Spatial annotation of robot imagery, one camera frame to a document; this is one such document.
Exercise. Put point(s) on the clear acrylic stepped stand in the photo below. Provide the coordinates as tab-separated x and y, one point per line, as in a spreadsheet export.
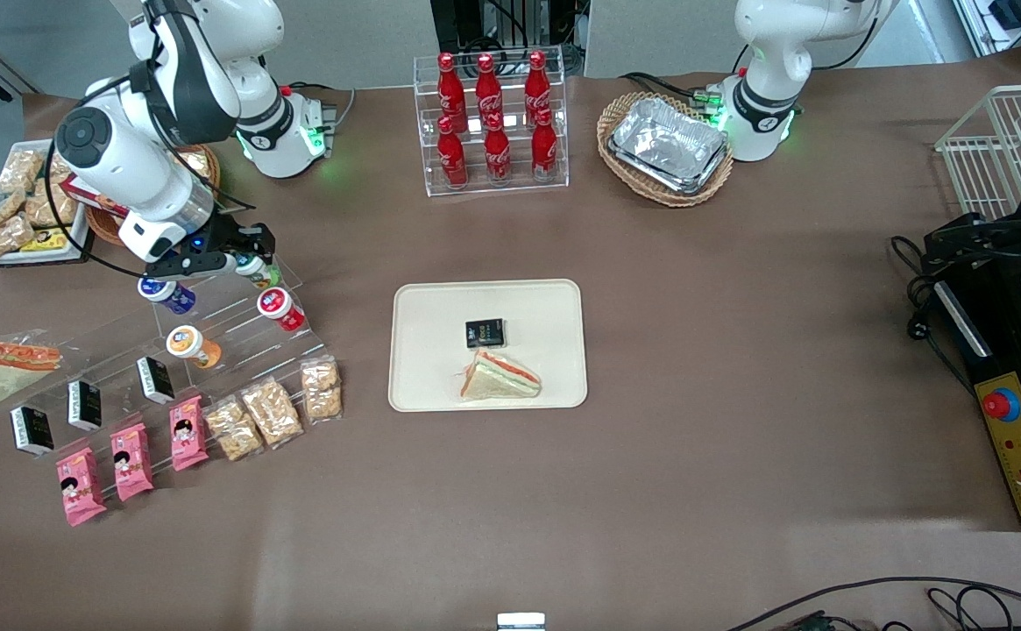
116	335

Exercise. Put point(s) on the green gum bottle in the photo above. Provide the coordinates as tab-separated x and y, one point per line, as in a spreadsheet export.
266	275

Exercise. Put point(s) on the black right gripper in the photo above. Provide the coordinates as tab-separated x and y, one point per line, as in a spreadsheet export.
228	237

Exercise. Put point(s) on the black white small carton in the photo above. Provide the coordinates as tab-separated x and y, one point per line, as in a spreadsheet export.
31	431
156	380
84	405

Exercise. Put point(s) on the clear wrapped puffed snack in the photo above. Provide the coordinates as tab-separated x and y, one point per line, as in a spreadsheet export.
59	166
10	235
0	212
197	165
50	210
21	171

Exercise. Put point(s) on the peanut snack bag middle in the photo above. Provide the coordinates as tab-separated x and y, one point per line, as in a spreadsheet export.
272	412

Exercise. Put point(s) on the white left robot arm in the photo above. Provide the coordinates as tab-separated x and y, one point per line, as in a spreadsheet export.
773	53

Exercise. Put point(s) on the peanut snack bag right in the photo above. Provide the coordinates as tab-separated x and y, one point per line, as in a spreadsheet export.
321	390

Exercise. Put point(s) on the small white device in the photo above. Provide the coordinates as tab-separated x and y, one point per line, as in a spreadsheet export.
521	622

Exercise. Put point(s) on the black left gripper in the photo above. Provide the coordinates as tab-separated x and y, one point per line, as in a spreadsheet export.
1020	227

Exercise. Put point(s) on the dark red cookie box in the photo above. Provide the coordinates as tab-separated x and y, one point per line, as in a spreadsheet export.
81	188

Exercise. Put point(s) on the grey plastic bin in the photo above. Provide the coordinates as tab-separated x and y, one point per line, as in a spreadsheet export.
37	257

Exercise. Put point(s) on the pink snack packet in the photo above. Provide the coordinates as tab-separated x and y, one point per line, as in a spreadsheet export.
81	486
187	433
131	462

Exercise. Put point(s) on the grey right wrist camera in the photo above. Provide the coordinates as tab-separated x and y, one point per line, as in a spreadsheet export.
186	266

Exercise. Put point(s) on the light tan wicker basket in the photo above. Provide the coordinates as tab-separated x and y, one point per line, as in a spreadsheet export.
620	180

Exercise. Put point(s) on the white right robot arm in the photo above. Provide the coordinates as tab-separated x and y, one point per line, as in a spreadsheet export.
124	158

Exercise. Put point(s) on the blue gum bottle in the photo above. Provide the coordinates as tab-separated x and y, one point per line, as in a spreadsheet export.
173	298

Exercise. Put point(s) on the clear wrapped rice cracker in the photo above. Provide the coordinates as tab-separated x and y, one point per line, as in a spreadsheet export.
233	429

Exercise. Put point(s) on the aluminium foil tray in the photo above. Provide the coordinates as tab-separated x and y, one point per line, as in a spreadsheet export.
668	145

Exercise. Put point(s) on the orange gum bottle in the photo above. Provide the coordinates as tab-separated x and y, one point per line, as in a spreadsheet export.
184	340

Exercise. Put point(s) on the black equipment rack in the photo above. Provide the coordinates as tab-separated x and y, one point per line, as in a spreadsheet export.
492	26

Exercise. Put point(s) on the red emergency stop button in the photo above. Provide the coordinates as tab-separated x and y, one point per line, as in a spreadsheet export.
999	404

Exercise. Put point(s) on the cream plastic tray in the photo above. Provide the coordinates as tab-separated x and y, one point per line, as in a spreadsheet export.
440	350

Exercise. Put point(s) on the red cola bottle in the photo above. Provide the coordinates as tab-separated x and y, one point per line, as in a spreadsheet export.
498	156
452	158
450	92
488	89
537	86
544	149

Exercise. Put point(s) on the clear acrylic bottle rack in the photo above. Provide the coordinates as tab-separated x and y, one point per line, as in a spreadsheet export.
519	186

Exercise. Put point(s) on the peanut snack bag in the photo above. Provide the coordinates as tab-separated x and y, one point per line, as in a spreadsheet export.
272	412
321	390

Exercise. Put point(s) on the metal frame shelf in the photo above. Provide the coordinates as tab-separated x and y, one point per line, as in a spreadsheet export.
1014	22

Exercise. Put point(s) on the dark brown wicker basket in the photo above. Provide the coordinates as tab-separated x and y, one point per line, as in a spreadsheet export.
100	230

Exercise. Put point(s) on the wrapped triangle sandwich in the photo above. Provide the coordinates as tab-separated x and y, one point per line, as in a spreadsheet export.
497	379
2	375

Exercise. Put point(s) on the yellow snack packet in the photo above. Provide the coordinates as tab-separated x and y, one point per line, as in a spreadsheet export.
53	239

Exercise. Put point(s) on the red gum bottle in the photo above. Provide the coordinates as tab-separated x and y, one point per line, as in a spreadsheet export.
275	304

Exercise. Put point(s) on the black flat gum pack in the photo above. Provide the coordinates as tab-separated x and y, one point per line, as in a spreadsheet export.
485	333

